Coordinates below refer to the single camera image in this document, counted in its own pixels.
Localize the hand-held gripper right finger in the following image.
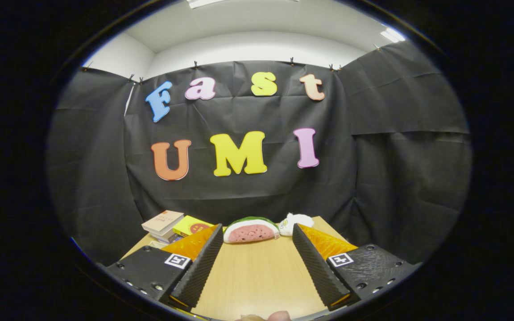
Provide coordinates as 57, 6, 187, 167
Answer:
292, 224, 420, 312

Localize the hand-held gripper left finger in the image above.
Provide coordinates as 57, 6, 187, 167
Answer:
105, 224, 224, 313

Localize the yellow book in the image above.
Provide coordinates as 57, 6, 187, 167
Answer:
172, 215, 215, 238

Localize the white plush toy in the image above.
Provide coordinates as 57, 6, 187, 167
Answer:
278, 213, 315, 237

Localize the beige book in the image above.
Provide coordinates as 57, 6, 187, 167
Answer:
141, 210, 185, 236

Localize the watermelon slice plush toy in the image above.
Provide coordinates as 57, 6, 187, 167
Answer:
224, 217, 281, 244

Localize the small ceiling light panel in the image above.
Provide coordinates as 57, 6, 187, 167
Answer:
380, 28, 406, 44

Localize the long ceiling light panel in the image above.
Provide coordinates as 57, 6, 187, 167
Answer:
187, 0, 300, 9

